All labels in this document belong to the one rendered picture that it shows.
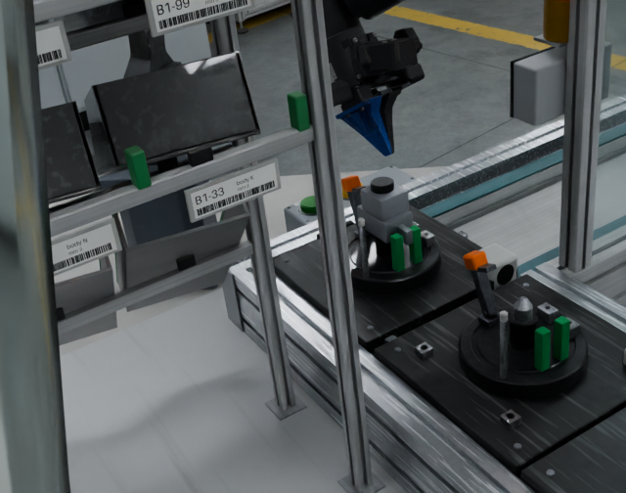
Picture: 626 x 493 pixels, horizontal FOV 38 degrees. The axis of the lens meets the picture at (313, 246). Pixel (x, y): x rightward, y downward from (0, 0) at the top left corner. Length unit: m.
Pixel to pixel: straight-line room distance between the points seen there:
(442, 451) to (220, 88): 0.43
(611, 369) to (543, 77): 0.34
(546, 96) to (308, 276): 0.38
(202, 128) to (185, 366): 0.54
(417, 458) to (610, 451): 0.20
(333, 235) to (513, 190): 0.65
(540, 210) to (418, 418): 0.53
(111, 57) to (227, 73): 3.54
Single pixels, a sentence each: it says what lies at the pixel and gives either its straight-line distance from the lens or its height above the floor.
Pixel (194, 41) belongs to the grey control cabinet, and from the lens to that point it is 4.55.
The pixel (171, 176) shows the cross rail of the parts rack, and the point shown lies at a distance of 0.74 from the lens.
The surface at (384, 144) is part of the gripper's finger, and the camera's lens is 1.11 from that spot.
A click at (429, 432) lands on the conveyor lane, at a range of 0.97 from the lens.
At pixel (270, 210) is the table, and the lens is 1.60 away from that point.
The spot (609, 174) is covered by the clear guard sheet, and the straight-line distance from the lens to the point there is 1.20.
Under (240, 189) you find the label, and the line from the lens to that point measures 0.77.
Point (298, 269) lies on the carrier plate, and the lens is 1.22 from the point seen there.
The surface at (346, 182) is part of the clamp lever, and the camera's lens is 1.21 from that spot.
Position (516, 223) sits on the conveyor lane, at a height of 0.92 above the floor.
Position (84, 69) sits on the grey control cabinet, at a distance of 4.28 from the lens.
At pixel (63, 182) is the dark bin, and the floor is 1.32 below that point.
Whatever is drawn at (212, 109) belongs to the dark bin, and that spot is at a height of 1.33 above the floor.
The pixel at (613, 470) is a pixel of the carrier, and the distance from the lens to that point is 0.93.
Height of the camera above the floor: 1.63
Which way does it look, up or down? 31 degrees down
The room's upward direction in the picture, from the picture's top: 7 degrees counter-clockwise
